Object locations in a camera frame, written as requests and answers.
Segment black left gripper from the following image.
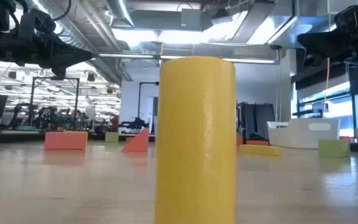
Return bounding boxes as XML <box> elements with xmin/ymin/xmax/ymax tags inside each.
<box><xmin>0</xmin><ymin>29</ymin><xmax>94</xmax><ymax>81</ymax></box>

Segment long red block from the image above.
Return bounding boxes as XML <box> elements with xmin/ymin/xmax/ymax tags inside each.
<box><xmin>44</xmin><ymin>131</ymin><xmax>88</xmax><ymax>151</ymax></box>

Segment green cube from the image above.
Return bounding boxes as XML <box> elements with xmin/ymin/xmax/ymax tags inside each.
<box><xmin>105</xmin><ymin>132</ymin><xmax>119</xmax><ymax>144</ymax></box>

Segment long green block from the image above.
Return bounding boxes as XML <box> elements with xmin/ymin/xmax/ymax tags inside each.
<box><xmin>318</xmin><ymin>139</ymin><xmax>351</xmax><ymax>158</ymax></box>

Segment red triangular block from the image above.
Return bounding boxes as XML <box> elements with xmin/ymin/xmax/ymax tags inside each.
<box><xmin>121</xmin><ymin>128</ymin><xmax>150</xmax><ymax>153</ymax></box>

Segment yellow rectangular block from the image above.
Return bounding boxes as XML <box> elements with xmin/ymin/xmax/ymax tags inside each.
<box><xmin>239</xmin><ymin>144</ymin><xmax>282</xmax><ymax>156</ymax></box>

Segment yellow cylinder block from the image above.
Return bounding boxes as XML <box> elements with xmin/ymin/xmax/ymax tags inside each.
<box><xmin>154</xmin><ymin>55</ymin><xmax>237</xmax><ymax>224</ymax></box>

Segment long ceiling light bar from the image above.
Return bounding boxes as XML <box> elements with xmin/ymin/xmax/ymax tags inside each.
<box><xmin>92</xmin><ymin>53</ymin><xmax>279</xmax><ymax>65</ymax></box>

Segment white plastic bin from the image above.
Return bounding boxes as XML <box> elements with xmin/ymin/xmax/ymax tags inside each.
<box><xmin>266</xmin><ymin>118</ymin><xmax>341</xmax><ymax>149</ymax></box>

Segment black folding panels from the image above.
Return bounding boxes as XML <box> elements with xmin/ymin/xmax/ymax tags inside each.
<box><xmin>237</xmin><ymin>103</ymin><xmax>275</xmax><ymax>140</ymax></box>

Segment silver ventilation duct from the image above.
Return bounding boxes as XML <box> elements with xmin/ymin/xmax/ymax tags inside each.
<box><xmin>14</xmin><ymin>0</ymin><xmax>124</xmax><ymax>85</ymax></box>

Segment black gantry frame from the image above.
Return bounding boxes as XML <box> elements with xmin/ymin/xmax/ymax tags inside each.
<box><xmin>138</xmin><ymin>82</ymin><xmax>160</xmax><ymax>125</ymax></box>
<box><xmin>29</xmin><ymin>77</ymin><xmax>80</xmax><ymax>131</ymax></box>

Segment yellow hanging cable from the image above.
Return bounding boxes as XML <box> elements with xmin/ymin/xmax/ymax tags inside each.
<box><xmin>321</xmin><ymin>0</ymin><xmax>332</xmax><ymax>119</ymax></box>

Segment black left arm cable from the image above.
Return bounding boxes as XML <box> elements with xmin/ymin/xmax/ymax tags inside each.
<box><xmin>53</xmin><ymin>0</ymin><xmax>73</xmax><ymax>22</ymax></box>

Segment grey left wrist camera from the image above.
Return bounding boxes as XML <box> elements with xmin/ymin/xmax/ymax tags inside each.
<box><xmin>19</xmin><ymin>8</ymin><xmax>56</xmax><ymax>41</ymax></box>

